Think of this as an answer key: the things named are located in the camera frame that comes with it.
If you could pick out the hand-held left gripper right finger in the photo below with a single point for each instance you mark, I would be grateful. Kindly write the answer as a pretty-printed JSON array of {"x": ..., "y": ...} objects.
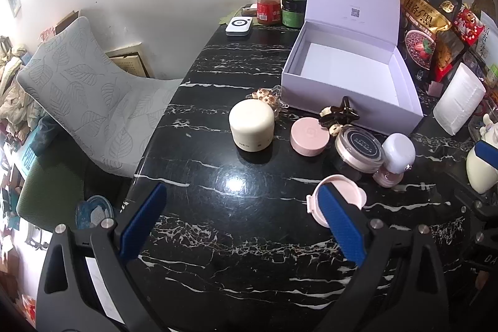
[{"x": 344, "y": 223}]

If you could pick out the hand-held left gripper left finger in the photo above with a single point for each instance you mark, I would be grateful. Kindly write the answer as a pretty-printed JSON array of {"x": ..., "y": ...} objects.
[{"x": 144, "y": 215}]

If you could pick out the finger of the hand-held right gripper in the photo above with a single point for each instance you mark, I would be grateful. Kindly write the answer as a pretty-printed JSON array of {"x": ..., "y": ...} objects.
[
  {"x": 486, "y": 157},
  {"x": 476, "y": 205}
]

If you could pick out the pink hinged cushion compact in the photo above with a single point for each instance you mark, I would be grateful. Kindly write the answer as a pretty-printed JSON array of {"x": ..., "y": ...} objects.
[{"x": 352, "y": 192}]

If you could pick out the clear powder jar black lid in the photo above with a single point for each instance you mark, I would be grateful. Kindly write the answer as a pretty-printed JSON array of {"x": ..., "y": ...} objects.
[{"x": 360, "y": 151}]

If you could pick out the white domed jar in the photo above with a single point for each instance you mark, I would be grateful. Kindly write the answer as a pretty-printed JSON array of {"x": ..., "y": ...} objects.
[{"x": 398, "y": 151}]

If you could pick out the pink round compact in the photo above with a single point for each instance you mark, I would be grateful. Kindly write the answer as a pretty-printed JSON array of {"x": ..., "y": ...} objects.
[{"x": 309, "y": 135}]

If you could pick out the black bow hair clip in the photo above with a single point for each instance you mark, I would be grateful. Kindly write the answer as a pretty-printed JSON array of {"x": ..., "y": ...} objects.
[{"x": 338, "y": 114}]

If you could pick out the cream cylindrical jar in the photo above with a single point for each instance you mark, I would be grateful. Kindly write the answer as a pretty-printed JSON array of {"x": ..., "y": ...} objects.
[{"x": 251, "y": 126}]

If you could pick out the clear hair claw with bears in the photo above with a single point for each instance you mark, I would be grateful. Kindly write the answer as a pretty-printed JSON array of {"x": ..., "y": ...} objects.
[{"x": 264, "y": 95}]

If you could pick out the lavender white gift box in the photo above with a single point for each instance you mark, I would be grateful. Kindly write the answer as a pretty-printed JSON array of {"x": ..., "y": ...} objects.
[{"x": 350, "y": 56}]

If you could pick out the clear blue plastic container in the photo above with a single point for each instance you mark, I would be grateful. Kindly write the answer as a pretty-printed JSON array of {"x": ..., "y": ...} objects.
[{"x": 93, "y": 209}]

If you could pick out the white tissue pack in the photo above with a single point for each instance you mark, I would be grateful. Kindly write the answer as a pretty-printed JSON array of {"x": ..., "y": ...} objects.
[{"x": 459, "y": 98}]

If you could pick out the small pink box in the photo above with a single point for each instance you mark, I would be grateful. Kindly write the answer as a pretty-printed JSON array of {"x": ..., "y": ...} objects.
[{"x": 435, "y": 87}]

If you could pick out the green seat cushion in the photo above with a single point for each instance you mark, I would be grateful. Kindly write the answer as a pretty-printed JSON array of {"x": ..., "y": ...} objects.
[{"x": 46, "y": 192}]

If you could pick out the white pouch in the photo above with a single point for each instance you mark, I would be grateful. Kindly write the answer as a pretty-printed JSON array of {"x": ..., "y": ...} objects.
[{"x": 490, "y": 30}]

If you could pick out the dark teal cloth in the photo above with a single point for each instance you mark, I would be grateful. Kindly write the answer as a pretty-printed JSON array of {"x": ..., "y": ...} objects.
[{"x": 44, "y": 133}]

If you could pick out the red cartoon snack bag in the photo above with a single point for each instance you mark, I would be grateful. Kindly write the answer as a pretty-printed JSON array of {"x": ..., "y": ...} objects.
[{"x": 467, "y": 26}]

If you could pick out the grey leaf pattern cushion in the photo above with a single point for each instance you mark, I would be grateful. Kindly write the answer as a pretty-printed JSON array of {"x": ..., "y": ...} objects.
[{"x": 89, "y": 83}]

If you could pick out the black oatmeal bag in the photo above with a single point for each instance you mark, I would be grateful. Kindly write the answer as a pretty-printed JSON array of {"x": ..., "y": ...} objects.
[{"x": 424, "y": 24}]

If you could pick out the woven straw disc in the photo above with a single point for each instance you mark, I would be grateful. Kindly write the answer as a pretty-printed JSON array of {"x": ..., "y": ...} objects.
[{"x": 484, "y": 5}]

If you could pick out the beige perforated panel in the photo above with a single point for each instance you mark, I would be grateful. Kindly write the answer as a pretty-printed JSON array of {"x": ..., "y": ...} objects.
[{"x": 128, "y": 61}]

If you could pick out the pile of clothes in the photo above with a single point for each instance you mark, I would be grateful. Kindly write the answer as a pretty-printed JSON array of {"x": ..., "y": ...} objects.
[{"x": 15, "y": 83}]

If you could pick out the green leaf coaster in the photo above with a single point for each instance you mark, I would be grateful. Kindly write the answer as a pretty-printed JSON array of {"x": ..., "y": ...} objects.
[{"x": 227, "y": 19}]

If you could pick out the red spice jar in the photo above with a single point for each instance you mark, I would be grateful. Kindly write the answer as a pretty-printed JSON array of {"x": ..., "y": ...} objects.
[{"x": 268, "y": 9}]

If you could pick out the small brown box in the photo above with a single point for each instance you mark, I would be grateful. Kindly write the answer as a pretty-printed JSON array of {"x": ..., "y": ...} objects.
[{"x": 249, "y": 10}]

